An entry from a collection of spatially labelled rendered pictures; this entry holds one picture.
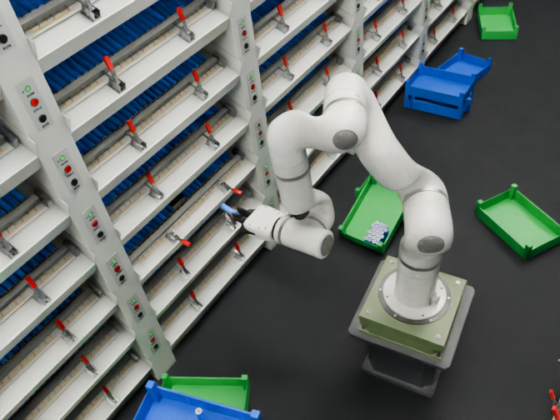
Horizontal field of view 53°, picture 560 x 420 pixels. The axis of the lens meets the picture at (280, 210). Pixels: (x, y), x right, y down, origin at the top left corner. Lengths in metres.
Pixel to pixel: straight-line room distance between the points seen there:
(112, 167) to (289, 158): 0.50
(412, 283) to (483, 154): 1.30
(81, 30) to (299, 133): 0.54
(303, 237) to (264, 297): 0.74
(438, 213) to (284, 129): 0.44
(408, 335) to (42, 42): 1.23
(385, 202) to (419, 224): 1.04
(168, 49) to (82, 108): 0.30
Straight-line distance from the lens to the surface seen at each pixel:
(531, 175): 2.79
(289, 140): 1.31
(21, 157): 1.39
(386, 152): 1.34
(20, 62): 1.31
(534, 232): 2.54
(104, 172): 1.56
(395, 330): 1.73
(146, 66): 1.56
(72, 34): 1.38
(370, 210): 2.46
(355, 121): 1.21
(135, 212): 1.71
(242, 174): 2.03
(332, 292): 2.25
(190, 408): 1.53
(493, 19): 3.94
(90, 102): 1.48
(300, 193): 1.42
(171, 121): 1.68
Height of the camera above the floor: 1.83
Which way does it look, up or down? 46 degrees down
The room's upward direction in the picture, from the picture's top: 8 degrees counter-clockwise
